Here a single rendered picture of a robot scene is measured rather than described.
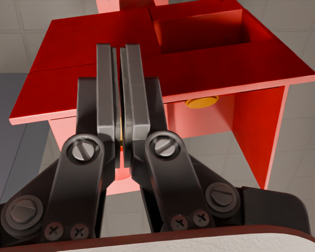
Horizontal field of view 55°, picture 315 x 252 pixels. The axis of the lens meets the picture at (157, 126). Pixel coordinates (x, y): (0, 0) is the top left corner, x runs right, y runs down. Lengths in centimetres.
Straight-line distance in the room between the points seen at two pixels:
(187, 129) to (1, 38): 85
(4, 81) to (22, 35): 17
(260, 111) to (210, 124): 10
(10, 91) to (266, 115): 90
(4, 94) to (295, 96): 111
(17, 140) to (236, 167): 106
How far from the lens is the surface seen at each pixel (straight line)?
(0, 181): 77
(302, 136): 159
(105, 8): 92
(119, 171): 28
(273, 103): 28
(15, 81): 113
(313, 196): 201
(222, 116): 39
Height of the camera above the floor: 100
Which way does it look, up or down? 51 degrees down
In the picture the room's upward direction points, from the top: 169 degrees clockwise
